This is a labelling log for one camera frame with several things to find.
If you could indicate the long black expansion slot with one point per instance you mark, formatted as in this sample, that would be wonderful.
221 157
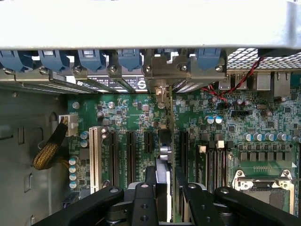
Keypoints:
130 155
184 153
114 157

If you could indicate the black white label sticker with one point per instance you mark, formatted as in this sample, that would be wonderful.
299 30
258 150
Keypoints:
141 83

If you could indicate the metal locking lever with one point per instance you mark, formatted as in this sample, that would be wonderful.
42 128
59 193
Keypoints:
296 180

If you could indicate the white power connector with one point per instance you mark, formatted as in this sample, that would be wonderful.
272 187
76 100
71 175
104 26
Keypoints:
71 126

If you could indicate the green motherboard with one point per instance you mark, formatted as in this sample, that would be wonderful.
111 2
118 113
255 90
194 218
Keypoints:
131 113

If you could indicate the white expansion slot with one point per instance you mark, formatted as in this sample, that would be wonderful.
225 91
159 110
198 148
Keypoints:
95 157

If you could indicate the metal CPU socket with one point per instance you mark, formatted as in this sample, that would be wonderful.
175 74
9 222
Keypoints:
263 186

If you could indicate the black RAM slot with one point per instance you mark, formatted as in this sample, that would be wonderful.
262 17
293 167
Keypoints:
201 164
225 167
219 167
211 167

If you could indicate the perforated metal slot cover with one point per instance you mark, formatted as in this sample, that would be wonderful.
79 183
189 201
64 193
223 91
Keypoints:
207 78

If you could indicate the blue slot retention clip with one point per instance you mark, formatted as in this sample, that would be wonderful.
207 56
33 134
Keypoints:
14 60
208 61
53 60
129 58
91 58

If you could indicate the grey metal pc case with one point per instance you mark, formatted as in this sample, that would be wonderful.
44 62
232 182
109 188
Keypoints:
141 23

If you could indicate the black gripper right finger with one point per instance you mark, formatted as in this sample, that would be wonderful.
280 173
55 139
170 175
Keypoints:
200 204

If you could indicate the short black expansion slot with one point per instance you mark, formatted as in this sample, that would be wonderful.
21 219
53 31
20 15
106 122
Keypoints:
148 141

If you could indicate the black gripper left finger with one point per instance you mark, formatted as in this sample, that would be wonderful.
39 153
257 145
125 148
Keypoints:
143 202

